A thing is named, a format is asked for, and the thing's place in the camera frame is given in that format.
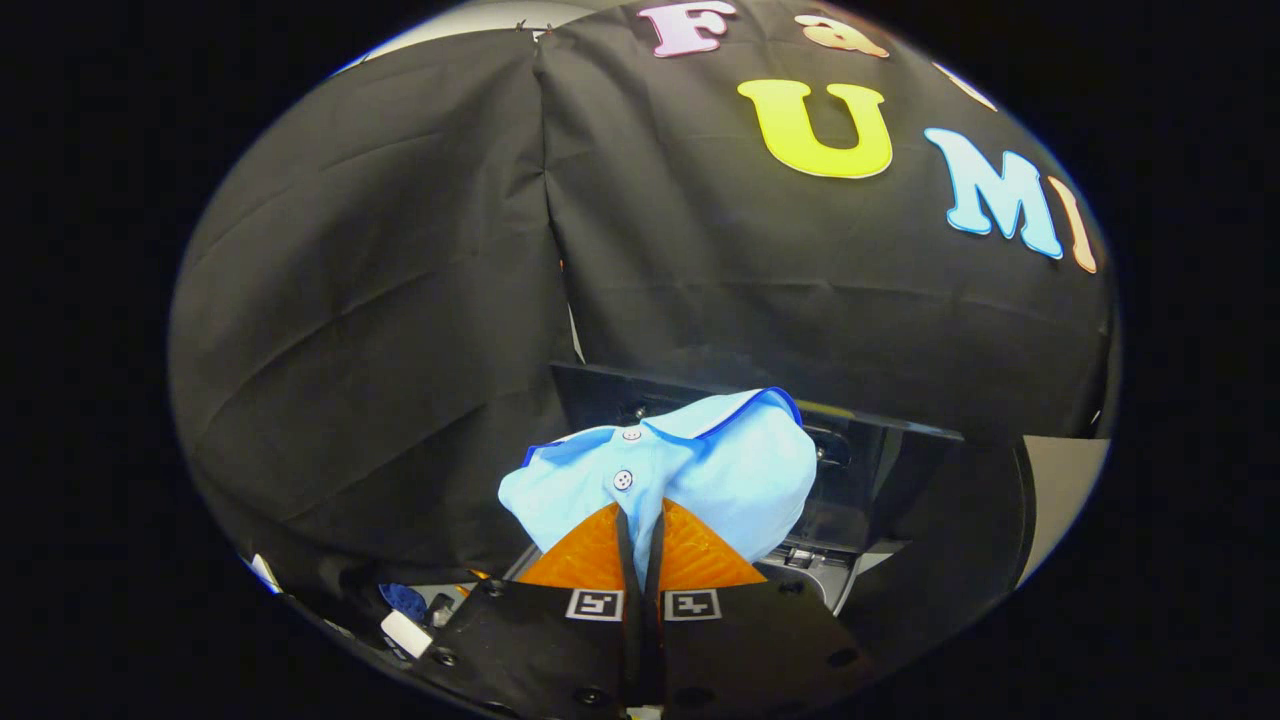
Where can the small white block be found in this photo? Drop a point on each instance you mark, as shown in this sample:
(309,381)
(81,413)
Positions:
(405,632)

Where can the light blue polo shirt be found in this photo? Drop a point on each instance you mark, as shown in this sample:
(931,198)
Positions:
(720,470)

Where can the black backdrop cloth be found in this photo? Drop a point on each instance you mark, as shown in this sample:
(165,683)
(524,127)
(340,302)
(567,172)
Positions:
(400,300)

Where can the dark blue object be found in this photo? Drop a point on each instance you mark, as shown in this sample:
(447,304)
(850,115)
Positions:
(404,600)

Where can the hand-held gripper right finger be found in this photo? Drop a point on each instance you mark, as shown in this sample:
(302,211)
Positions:
(750,650)

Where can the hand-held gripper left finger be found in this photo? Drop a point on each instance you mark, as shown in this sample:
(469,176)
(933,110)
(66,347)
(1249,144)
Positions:
(540,650)

